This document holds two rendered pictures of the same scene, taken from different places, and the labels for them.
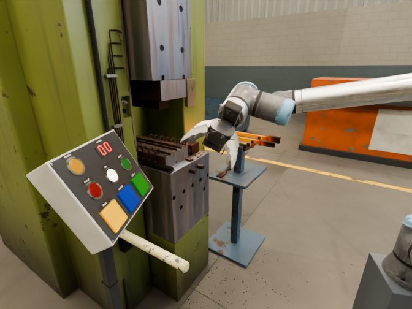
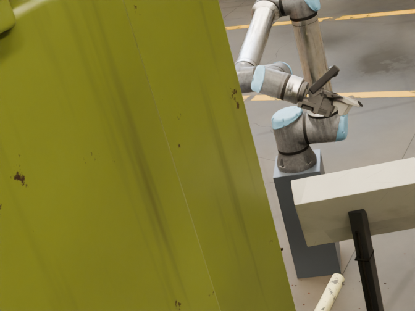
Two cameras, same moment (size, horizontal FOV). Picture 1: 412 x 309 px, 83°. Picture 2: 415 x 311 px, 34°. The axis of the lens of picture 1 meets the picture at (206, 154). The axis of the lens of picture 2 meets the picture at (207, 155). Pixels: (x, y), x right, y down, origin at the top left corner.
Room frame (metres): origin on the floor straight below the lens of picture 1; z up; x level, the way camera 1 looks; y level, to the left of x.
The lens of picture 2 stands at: (0.97, 2.00, 2.13)
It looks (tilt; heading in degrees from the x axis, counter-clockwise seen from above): 26 degrees down; 274
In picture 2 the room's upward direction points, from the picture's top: 16 degrees counter-clockwise
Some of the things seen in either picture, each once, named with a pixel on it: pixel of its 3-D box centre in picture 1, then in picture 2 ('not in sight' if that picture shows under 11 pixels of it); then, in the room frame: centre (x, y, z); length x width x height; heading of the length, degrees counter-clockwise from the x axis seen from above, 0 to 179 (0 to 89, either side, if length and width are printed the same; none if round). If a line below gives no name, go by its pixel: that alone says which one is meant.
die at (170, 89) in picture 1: (144, 87); not in sight; (1.33, 0.34, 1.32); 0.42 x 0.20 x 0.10; 58
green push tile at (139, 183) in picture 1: (139, 184); not in sight; (0.78, 0.25, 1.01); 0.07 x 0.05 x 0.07; 173
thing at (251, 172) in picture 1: (238, 172); not in sight; (1.62, -0.25, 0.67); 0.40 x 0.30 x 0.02; 146
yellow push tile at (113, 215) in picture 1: (113, 216); not in sight; (0.58, 0.28, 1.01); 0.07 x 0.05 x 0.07; 173
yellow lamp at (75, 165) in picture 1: (75, 166); not in sight; (0.59, 0.36, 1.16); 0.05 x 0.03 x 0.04; 148
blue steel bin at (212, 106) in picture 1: (219, 117); not in sight; (5.30, -0.31, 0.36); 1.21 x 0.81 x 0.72; 63
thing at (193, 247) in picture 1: (162, 240); not in sight; (1.38, 0.32, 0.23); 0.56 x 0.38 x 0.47; 58
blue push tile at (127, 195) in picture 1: (128, 198); not in sight; (0.68, 0.26, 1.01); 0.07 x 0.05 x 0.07; 173
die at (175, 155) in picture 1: (150, 149); not in sight; (1.33, 0.34, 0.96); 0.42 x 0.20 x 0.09; 58
